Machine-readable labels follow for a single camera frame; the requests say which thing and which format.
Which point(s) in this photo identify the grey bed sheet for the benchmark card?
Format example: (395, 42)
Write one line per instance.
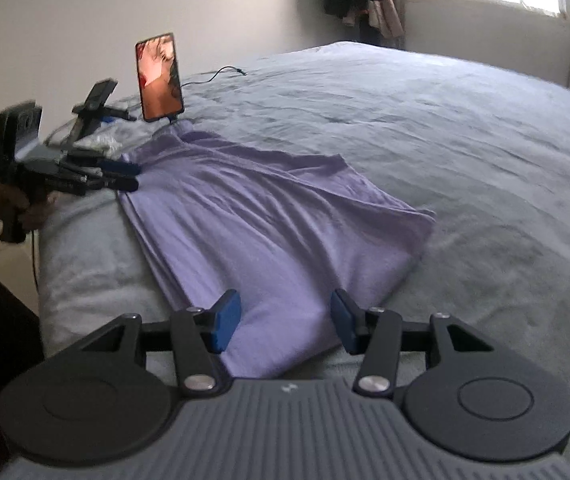
(486, 151)

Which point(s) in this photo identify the smartphone with lit screen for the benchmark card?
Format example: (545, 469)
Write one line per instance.
(158, 78)

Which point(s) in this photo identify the black phone stand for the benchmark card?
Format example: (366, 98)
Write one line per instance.
(91, 113)

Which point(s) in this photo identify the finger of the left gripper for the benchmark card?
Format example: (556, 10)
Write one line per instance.
(100, 161)
(80, 183)

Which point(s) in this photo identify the person's left hand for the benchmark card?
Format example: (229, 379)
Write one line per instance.
(17, 210)

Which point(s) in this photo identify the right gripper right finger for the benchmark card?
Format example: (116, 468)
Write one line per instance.
(380, 336)

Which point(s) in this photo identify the purple t-shirt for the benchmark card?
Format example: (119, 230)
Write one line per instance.
(282, 230)

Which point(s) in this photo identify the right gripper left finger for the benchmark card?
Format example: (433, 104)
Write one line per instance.
(196, 338)

